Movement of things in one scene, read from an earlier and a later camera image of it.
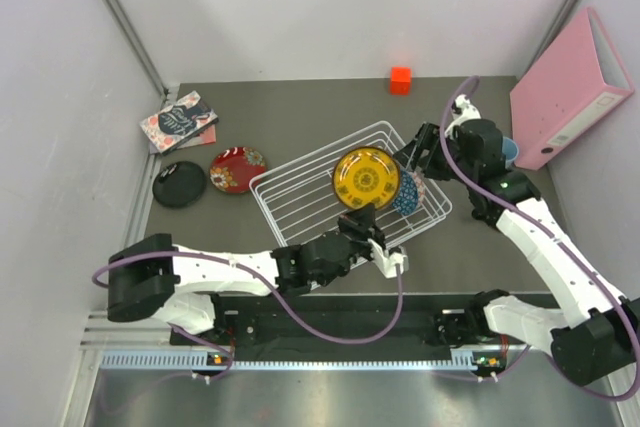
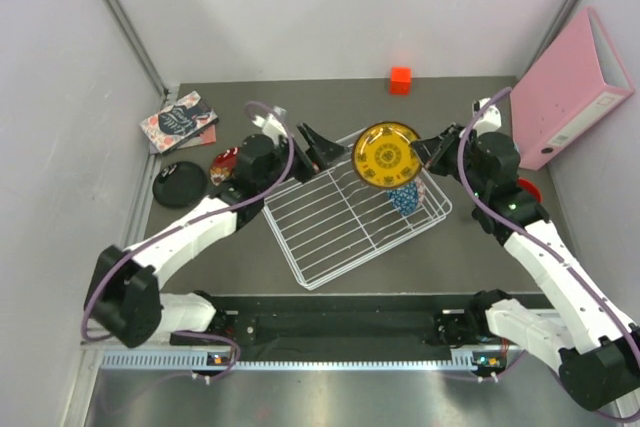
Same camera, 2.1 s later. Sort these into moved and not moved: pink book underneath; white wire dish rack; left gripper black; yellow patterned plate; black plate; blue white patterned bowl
Moved: left gripper black; yellow patterned plate
Not moved: blue white patterned bowl; pink book underneath; black plate; white wire dish rack
